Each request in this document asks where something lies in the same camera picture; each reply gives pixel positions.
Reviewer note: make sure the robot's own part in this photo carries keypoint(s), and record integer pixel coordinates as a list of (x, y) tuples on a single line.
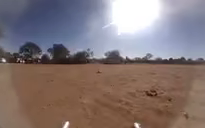
[(136, 125), (66, 124)]

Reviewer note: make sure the row of trees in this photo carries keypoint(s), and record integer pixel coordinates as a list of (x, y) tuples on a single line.
[(61, 53)]

